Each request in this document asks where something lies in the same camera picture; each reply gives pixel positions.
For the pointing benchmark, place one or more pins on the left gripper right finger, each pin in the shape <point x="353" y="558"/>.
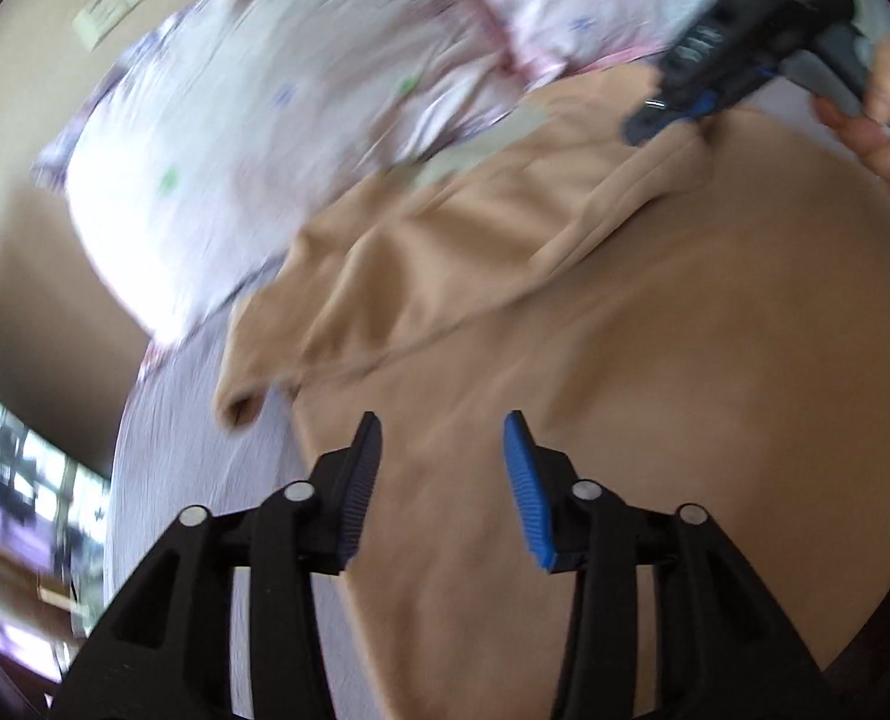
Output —
<point x="725" y="648"/>

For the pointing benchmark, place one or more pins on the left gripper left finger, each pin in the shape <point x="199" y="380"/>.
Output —
<point x="162" y="647"/>

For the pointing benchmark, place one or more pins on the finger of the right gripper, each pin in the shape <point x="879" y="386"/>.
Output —
<point x="655" y="114"/>

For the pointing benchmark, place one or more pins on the tan fleece garment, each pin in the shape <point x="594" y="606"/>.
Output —
<point x="704" y="317"/>

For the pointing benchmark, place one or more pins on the person's right hand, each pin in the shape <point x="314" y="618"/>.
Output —
<point x="867" y="135"/>

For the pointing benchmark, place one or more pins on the pink floral pillow left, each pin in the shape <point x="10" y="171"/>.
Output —
<point x="215" y="138"/>

